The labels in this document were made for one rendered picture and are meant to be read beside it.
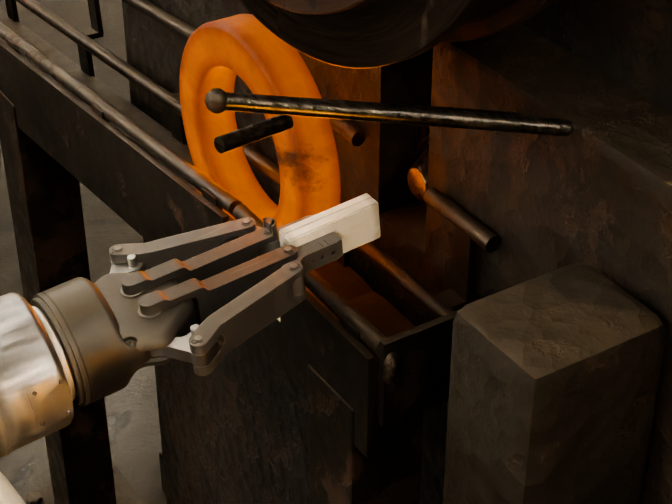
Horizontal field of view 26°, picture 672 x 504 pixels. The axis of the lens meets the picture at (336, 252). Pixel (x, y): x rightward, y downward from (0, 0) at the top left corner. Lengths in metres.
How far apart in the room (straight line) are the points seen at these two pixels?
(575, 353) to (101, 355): 0.28
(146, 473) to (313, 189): 0.95
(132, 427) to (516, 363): 1.23
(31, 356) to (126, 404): 1.14
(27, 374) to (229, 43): 0.29
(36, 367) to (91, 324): 0.04
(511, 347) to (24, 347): 0.28
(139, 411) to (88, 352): 1.11
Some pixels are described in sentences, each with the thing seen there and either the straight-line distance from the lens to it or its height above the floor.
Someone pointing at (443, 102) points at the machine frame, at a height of 0.83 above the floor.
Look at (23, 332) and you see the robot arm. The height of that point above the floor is 0.76.
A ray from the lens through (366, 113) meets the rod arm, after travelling 0.82.
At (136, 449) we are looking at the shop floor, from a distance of 1.93.
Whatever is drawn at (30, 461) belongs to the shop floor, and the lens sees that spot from 1.94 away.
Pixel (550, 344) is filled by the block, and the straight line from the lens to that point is 0.79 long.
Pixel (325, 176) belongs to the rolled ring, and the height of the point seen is 0.76.
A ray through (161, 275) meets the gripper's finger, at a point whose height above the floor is 0.75.
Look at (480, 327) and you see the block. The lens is 0.80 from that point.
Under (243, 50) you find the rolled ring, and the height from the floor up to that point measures 0.83.
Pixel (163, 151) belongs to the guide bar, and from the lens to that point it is 1.16.
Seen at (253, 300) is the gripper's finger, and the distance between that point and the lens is 0.90.
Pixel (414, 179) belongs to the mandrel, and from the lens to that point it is 1.04.
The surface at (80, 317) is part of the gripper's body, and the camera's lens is 0.88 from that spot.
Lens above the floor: 1.28
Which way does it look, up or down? 34 degrees down
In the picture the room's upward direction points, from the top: straight up
